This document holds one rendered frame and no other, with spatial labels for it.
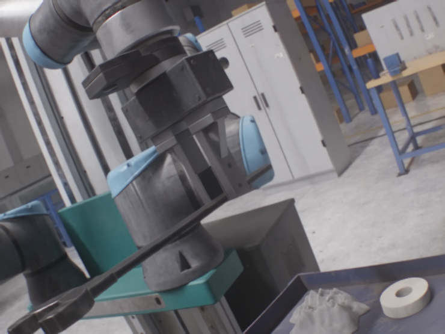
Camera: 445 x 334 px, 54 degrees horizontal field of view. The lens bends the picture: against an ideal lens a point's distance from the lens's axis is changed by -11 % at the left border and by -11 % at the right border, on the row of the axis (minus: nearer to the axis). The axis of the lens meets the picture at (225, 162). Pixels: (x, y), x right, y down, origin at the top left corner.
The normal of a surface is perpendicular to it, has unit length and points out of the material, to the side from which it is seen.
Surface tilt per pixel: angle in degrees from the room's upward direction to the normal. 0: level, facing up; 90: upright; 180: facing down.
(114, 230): 90
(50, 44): 127
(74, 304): 84
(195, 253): 70
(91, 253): 90
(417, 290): 0
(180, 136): 83
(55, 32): 118
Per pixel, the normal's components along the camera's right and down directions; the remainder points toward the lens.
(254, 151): 0.10, 0.02
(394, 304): -0.39, -0.91
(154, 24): 0.49, -0.21
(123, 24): -0.14, 0.15
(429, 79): -0.55, 0.35
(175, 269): -0.11, -0.18
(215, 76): 0.65, -0.31
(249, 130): -0.12, -0.47
